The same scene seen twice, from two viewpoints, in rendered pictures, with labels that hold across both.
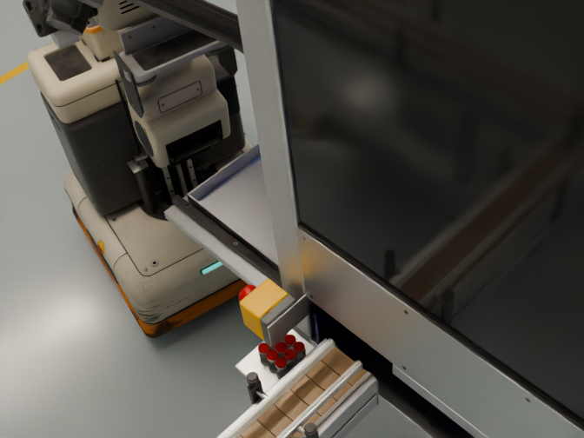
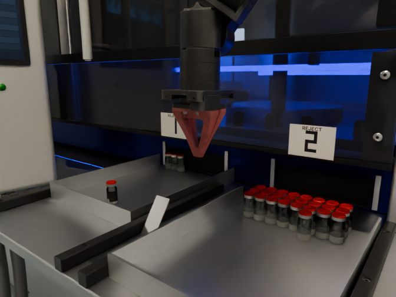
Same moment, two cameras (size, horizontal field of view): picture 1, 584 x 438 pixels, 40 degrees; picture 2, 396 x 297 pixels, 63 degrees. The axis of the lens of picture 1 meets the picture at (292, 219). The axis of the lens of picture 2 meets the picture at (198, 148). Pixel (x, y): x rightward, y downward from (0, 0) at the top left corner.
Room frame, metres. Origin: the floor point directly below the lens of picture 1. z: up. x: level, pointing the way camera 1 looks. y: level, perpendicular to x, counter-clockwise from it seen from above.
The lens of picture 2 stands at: (1.33, 0.41, 1.14)
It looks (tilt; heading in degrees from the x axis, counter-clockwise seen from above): 12 degrees down; 256
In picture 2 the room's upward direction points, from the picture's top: straight up
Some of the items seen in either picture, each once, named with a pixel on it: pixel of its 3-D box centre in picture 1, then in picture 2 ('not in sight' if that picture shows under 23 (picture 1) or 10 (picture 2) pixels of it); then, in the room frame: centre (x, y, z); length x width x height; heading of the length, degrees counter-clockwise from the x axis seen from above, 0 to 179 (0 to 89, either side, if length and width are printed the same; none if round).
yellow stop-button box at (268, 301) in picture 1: (268, 311); not in sight; (0.81, 0.06, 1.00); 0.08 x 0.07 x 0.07; 39
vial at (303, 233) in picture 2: not in sight; (304, 224); (1.05, -0.02, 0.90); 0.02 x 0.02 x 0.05
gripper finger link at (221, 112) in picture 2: not in sight; (194, 126); (1.23, -0.04, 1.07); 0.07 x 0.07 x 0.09; 45
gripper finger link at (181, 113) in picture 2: not in sight; (203, 125); (1.21, -0.06, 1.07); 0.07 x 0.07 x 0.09; 45
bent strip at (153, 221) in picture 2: not in sight; (132, 227); (1.32, -0.07, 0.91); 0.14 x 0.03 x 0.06; 38
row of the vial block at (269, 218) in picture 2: not in sight; (289, 215); (1.06, -0.06, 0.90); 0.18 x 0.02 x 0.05; 128
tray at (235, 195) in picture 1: (285, 204); (259, 244); (1.14, 0.01, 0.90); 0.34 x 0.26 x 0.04; 38
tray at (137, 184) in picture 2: not in sight; (148, 181); (1.27, -0.32, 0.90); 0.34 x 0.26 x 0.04; 39
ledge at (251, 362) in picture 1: (286, 368); not in sight; (0.77, 0.05, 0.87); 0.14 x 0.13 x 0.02; 39
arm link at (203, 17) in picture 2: not in sight; (201, 32); (1.21, -0.06, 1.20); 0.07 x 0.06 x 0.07; 58
